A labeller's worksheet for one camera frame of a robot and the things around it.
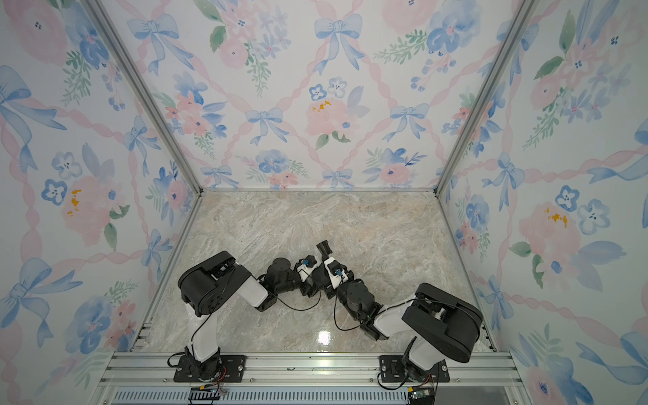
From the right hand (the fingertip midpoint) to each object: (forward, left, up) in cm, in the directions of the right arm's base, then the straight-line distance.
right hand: (327, 263), depth 82 cm
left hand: (+2, +1, -10) cm, 11 cm away
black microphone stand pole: (+1, +1, +7) cm, 7 cm away
